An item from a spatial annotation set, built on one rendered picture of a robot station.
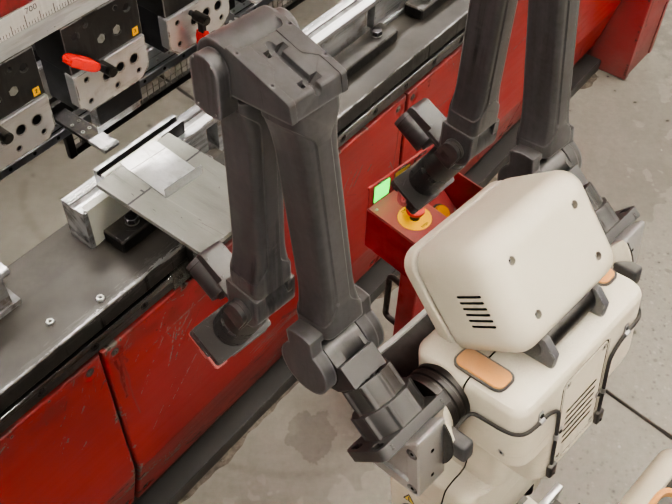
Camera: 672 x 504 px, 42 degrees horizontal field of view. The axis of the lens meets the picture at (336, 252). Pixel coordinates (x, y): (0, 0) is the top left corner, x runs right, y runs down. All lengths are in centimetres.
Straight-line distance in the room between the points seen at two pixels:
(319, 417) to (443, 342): 137
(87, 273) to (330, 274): 78
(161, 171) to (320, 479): 105
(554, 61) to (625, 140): 221
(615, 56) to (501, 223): 263
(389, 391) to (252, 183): 29
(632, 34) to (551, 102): 234
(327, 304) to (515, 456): 31
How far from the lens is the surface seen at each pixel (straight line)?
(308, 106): 81
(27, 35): 136
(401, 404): 103
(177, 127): 172
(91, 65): 140
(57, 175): 315
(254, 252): 103
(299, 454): 239
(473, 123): 130
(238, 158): 94
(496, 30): 121
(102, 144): 169
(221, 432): 238
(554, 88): 120
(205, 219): 153
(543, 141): 124
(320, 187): 87
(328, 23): 202
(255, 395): 243
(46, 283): 166
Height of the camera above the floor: 211
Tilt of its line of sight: 49 degrees down
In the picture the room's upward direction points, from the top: 2 degrees clockwise
